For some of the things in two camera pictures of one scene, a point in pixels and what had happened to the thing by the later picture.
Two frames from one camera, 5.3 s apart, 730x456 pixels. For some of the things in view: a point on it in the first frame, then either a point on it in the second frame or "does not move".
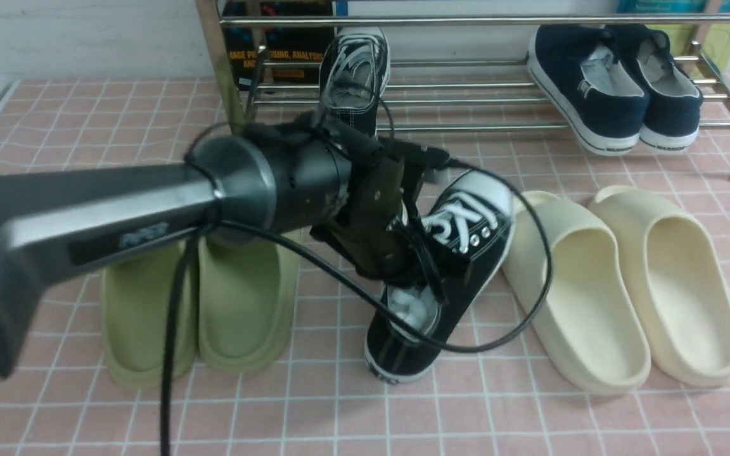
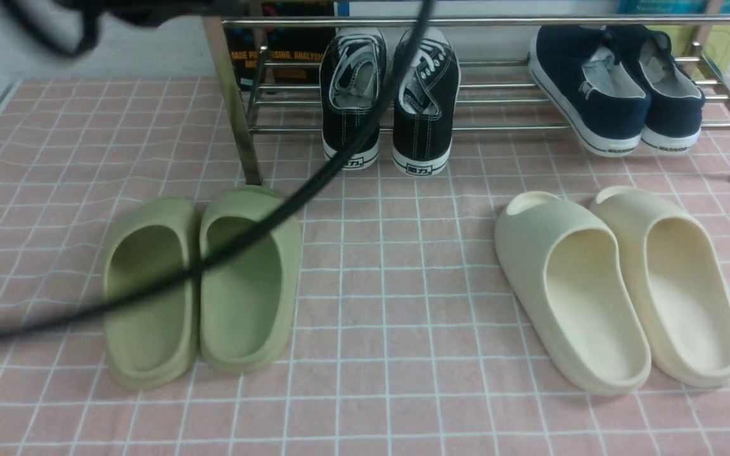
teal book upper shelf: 660,7 does not move
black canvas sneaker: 462,248 -> 425,114
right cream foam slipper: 693,332 does not move
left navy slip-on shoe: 577,68 does not move
